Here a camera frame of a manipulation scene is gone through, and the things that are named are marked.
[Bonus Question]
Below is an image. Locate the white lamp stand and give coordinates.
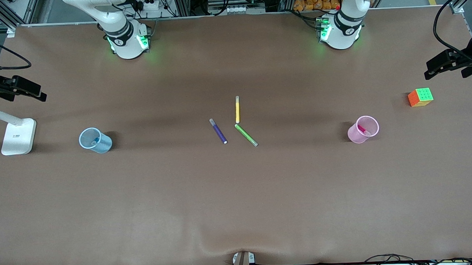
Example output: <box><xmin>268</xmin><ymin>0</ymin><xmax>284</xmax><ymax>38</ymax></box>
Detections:
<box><xmin>0</xmin><ymin>101</ymin><xmax>38</xmax><ymax>156</ymax></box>

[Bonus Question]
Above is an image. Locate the white connector strip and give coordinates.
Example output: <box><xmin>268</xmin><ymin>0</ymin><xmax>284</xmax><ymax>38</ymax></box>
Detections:
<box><xmin>212</xmin><ymin>5</ymin><xmax>249</xmax><ymax>15</ymax></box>

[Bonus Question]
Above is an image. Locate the metal table edge bracket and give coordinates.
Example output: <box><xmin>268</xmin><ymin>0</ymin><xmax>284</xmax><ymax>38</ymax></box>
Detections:
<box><xmin>230</xmin><ymin>251</ymin><xmax>255</xmax><ymax>265</ymax></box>

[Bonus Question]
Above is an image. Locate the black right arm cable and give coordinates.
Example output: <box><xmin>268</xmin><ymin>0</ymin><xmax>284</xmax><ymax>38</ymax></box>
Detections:
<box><xmin>0</xmin><ymin>33</ymin><xmax>33</xmax><ymax>71</ymax></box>

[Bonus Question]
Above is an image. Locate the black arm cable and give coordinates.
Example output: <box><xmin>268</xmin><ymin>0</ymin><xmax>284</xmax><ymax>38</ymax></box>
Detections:
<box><xmin>0</xmin><ymin>33</ymin><xmax>33</xmax><ymax>71</ymax></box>
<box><xmin>432</xmin><ymin>0</ymin><xmax>472</xmax><ymax>61</ymax></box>

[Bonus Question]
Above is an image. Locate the pink mesh cup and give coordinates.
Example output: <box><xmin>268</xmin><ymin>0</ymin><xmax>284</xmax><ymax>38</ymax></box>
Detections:
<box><xmin>347</xmin><ymin>115</ymin><xmax>380</xmax><ymax>144</ymax></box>

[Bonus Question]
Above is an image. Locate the light blue mesh cup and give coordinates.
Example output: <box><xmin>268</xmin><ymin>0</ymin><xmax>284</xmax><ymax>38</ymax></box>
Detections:
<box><xmin>78</xmin><ymin>127</ymin><xmax>113</xmax><ymax>155</ymax></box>

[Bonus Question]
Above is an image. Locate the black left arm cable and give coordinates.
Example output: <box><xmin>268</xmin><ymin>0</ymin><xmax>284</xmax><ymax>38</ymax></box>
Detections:
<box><xmin>432</xmin><ymin>0</ymin><xmax>472</xmax><ymax>61</ymax></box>

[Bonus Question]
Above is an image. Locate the green marker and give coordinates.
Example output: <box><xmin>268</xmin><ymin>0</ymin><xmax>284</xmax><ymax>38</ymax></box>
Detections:
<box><xmin>235</xmin><ymin>123</ymin><xmax>259</xmax><ymax>148</ymax></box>

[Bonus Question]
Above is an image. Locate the purple marker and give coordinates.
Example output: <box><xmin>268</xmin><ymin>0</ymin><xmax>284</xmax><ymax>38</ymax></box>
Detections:
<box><xmin>209</xmin><ymin>118</ymin><xmax>228</xmax><ymax>145</ymax></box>

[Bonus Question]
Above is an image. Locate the black cable bundle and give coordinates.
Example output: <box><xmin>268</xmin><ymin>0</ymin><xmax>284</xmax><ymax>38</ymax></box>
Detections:
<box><xmin>250</xmin><ymin>251</ymin><xmax>472</xmax><ymax>265</ymax></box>

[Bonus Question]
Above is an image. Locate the colourful puzzle cube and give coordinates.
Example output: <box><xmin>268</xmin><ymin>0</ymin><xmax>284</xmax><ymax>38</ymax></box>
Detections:
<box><xmin>407</xmin><ymin>87</ymin><xmax>434</xmax><ymax>108</ymax></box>

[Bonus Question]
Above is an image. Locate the white power strip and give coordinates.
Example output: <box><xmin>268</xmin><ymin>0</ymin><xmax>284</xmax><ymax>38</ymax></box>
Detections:
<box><xmin>133</xmin><ymin>0</ymin><xmax>170</xmax><ymax>12</ymax></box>

